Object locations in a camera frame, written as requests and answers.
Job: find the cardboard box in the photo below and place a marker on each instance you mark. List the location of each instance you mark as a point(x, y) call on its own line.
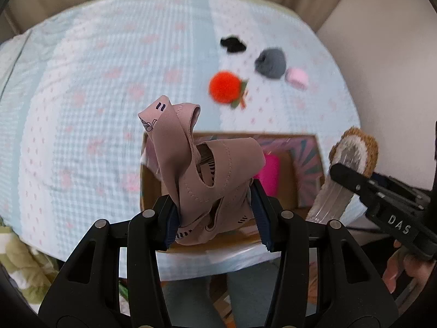
point(282, 146)

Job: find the dusty pink strap garment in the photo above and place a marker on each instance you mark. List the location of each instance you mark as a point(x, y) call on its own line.
point(208, 181)

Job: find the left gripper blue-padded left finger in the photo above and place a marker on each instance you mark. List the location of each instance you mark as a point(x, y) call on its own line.
point(111, 278)

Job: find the brown knit slipper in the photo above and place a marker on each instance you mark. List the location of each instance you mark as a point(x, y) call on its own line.
point(352, 162)

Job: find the magenta pouch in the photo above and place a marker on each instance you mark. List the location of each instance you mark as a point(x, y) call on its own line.
point(269, 175)

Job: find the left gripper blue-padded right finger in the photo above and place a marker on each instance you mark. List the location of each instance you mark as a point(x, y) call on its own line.
point(325, 279)

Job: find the grey fluffy sock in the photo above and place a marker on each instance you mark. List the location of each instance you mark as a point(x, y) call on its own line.
point(271, 63)

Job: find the person's right hand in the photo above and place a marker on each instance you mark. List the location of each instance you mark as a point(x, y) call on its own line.
point(402, 261)

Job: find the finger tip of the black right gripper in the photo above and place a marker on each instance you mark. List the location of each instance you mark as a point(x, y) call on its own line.
point(352, 180)

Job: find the blue checkered floral bedspread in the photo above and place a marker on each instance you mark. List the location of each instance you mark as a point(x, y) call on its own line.
point(72, 88)

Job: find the pink knit cloth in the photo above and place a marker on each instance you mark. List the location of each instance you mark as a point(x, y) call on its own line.
point(297, 77)

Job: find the black scrunchie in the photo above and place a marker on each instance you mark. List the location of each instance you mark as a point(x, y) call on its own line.
point(233, 44)

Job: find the orange pompom toy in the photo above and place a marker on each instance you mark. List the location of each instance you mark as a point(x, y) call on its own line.
point(227, 88)

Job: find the floral green blanket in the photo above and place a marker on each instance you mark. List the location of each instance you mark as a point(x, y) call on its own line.
point(32, 271)

